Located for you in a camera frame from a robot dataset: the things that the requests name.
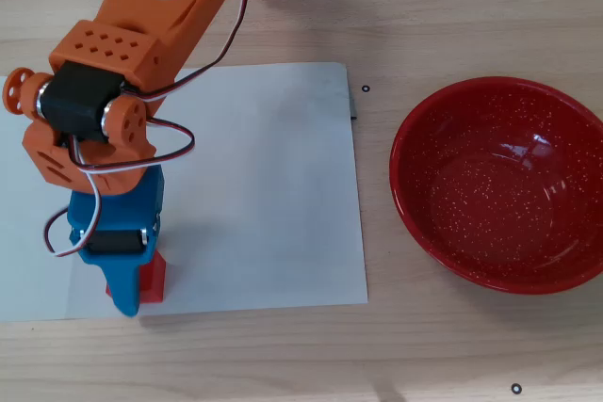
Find red white black arm cable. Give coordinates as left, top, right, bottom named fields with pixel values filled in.
left=120, top=0, right=251, bottom=103

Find white paper sheet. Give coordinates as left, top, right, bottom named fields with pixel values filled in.
left=0, top=61, right=369, bottom=324

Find red speckled bowl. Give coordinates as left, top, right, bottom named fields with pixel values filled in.
left=388, top=75, right=603, bottom=296

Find red white black gripper cable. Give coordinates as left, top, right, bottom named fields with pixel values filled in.
left=43, top=117, right=197, bottom=259

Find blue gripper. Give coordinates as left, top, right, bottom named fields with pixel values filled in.
left=65, top=166, right=167, bottom=319

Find red cube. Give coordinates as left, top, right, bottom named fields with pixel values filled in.
left=104, top=250, right=168, bottom=306

